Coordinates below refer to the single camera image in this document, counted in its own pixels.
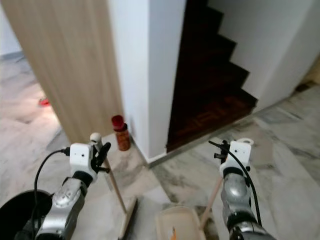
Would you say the wooden handled broom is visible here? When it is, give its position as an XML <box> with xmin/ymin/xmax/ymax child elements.
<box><xmin>89</xmin><ymin>132</ymin><xmax>139</xmax><ymax>240</ymax></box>

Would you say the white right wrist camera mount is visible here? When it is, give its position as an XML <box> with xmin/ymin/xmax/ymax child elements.
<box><xmin>222</xmin><ymin>138</ymin><xmax>255</xmax><ymax>171</ymax></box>

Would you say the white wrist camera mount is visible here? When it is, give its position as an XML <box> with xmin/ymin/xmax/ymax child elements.
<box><xmin>69</xmin><ymin>142</ymin><xmax>94</xmax><ymax>174</ymax></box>
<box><xmin>222</xmin><ymin>138</ymin><xmax>255</xmax><ymax>171</ymax></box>

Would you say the beige long handled dustpan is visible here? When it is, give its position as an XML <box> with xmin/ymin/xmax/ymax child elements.
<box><xmin>155</xmin><ymin>172</ymin><xmax>226</xmax><ymax>240</ymax></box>

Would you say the brown can with red cap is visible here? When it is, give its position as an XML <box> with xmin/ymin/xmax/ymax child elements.
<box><xmin>111</xmin><ymin>114</ymin><xmax>132</xmax><ymax>152</ymax></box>

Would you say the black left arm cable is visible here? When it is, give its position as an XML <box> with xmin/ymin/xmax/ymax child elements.
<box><xmin>33</xmin><ymin>147</ymin><xmax>72</xmax><ymax>237</ymax></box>

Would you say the black round bin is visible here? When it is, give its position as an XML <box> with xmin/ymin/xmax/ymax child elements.
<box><xmin>0</xmin><ymin>189</ymin><xmax>54</xmax><ymax>240</ymax></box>

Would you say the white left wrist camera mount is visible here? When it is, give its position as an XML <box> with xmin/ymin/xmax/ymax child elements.
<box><xmin>69</xmin><ymin>142</ymin><xmax>94</xmax><ymax>174</ymax></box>

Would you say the dark wooden staircase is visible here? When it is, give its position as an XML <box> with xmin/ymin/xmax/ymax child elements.
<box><xmin>165</xmin><ymin>0</ymin><xmax>259</xmax><ymax>154</ymax></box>

